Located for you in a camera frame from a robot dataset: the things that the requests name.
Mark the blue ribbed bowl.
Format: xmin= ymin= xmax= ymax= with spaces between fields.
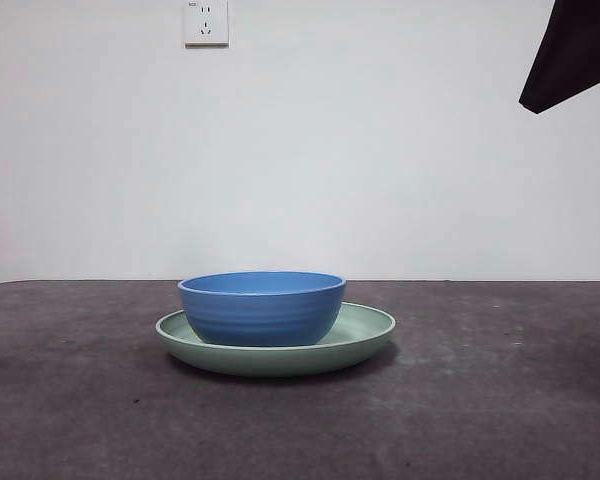
xmin=177 ymin=271 xmax=347 ymax=346

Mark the green round plate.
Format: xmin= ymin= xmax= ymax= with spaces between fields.
xmin=155 ymin=301 xmax=397 ymax=378

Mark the white wall socket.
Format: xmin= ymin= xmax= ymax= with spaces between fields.
xmin=184 ymin=0 xmax=230 ymax=49

